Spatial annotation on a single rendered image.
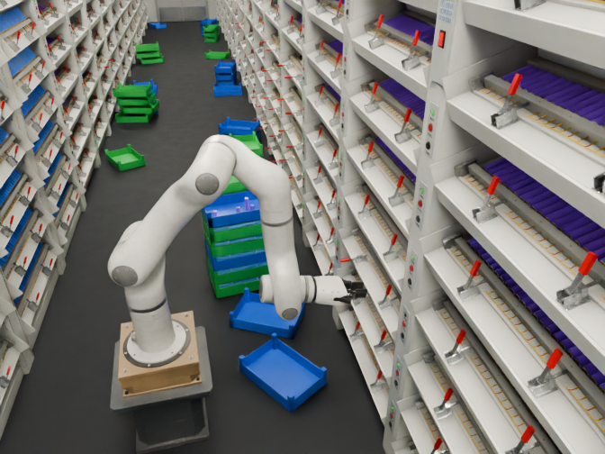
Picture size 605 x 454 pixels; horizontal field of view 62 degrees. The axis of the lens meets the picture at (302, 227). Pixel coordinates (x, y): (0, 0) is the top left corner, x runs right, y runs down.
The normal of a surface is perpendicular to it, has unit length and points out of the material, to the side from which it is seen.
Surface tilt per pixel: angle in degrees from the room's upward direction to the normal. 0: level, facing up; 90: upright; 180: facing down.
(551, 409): 20
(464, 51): 90
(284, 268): 45
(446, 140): 90
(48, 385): 0
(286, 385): 0
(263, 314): 0
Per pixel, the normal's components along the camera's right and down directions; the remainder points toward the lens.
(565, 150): -0.34, -0.77
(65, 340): 0.00, -0.86
